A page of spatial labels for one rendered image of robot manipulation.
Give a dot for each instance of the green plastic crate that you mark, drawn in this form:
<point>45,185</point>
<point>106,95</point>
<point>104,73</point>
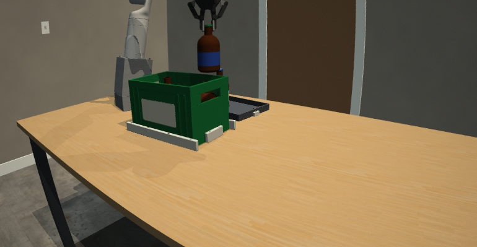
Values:
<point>177,108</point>

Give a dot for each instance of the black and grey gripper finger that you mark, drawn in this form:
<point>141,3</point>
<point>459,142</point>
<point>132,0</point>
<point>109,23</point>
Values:
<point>213,12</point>
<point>191,5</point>

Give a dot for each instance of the brown bottle with blue label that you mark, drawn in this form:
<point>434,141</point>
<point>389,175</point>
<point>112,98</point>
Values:
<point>208,48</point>

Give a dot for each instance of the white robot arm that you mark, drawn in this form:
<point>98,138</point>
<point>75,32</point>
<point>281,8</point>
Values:
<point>135,42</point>

